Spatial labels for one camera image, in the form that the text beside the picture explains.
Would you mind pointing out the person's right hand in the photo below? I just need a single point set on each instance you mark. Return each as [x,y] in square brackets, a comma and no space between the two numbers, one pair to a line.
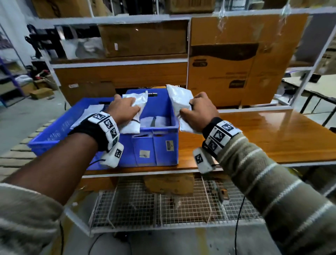
[202,113]

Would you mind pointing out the person's left hand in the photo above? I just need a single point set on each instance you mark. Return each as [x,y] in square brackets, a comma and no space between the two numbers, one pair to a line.
[122,110]

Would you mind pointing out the white packet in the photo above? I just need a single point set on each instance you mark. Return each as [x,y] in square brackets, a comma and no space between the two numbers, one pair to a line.
[179,97]
[131,126]

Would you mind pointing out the white packets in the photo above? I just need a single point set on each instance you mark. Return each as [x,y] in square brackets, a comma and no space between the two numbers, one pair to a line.
[86,113]

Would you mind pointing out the perforated blue plastic crate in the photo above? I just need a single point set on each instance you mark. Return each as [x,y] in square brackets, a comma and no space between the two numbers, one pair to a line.
[52,131]

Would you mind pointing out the person's left forearm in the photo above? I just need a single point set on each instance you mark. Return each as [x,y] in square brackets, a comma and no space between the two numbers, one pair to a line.
[47,173]

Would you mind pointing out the person's right forearm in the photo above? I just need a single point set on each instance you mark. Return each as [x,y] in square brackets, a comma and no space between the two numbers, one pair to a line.
[283,199]

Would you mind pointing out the right wrist marker band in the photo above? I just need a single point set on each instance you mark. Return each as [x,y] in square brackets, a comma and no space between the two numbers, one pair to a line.
[220,136]

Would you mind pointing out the wrist marker band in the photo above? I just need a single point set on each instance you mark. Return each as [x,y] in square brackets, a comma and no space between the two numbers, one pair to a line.
[220,136]
[92,128]

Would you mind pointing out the left wrist marker band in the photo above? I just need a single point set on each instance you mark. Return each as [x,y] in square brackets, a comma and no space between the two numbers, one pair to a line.
[92,128]

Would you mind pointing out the flat cardboard sheet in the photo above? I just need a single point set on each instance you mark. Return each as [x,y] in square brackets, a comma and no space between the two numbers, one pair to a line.
[89,92]

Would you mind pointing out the large brown cardboard box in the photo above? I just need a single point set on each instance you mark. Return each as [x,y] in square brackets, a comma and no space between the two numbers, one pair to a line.
[144,39]

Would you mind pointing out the white open box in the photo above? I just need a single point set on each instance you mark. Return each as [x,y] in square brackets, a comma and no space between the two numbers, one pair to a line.
[78,48]

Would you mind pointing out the big plain cardboard box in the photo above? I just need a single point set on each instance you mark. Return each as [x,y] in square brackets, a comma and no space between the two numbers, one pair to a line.
[168,184]

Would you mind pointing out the small closed cardboard box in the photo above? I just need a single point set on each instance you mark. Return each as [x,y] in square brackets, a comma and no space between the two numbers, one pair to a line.
[42,93]

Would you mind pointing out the small orange tool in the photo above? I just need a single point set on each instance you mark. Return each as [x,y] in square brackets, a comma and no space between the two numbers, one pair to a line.
[221,193]

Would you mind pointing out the black metal stand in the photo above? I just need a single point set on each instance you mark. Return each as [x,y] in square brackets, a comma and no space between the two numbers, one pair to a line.
[44,39]

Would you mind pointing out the tall brown cardboard box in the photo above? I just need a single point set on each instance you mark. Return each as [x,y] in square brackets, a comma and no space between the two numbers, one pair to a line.
[189,6]

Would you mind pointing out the wooden pallet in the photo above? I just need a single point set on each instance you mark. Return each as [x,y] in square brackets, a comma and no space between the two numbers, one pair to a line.
[18,157]

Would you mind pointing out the blue metal storage rack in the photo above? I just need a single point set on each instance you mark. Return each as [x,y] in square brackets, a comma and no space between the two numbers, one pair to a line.
[10,78]

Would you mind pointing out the brown printed cardboard box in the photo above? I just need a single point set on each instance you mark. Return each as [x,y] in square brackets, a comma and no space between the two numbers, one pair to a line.
[65,8]

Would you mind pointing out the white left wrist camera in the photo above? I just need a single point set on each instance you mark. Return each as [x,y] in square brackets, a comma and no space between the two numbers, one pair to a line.
[113,156]

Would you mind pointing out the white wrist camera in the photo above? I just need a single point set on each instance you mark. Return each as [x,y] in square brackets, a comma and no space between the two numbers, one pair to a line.
[203,160]
[113,156]

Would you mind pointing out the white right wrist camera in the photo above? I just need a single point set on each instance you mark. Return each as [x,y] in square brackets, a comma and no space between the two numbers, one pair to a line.
[203,160]

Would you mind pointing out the black metal frame table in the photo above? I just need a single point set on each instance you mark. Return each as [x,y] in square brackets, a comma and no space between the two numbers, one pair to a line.
[315,84]

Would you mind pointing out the wall of stacked cardboard boxes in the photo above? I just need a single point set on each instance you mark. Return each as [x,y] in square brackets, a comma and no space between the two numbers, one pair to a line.
[326,60]

